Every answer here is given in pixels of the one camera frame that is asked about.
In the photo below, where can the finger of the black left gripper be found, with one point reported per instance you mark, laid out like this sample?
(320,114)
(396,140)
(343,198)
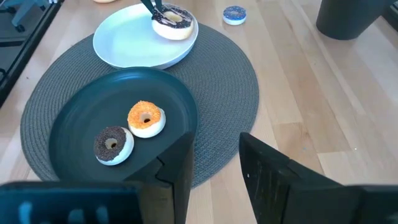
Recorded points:
(147,6)
(158,4)

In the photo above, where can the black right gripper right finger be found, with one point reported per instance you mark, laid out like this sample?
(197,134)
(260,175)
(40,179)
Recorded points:
(280,193)

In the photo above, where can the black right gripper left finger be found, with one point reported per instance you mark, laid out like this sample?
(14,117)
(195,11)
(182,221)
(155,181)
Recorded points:
(174,180)

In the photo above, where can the large dark chocolate sprinkled donut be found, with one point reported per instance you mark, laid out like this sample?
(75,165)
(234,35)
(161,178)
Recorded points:
(183,26)

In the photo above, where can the small orange iced donut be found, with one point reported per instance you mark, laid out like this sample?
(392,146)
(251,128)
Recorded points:
(140,121)

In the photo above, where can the small brown chocolate donut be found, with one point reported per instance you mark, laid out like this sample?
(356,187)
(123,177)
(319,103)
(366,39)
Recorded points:
(104,152)

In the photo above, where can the white round plate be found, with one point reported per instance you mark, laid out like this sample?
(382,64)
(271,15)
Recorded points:
(130,40)

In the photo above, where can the peach coloured donut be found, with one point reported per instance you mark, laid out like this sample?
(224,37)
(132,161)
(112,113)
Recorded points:
(104,1)

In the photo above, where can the small blue iced donut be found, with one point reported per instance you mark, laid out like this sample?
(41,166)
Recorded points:
(234,14)

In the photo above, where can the grey woven round placemat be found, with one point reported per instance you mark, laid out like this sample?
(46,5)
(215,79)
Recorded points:
(224,84)

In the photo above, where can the black round plate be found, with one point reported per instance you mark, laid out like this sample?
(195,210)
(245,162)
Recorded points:
(102,105)

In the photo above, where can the grey chair base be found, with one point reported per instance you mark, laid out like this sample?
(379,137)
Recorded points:
(21,9)

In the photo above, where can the black plant pot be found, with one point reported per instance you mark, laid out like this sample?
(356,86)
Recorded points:
(348,18)

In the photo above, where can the black table frame rail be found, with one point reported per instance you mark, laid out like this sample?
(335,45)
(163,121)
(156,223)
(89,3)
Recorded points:
(18,62)

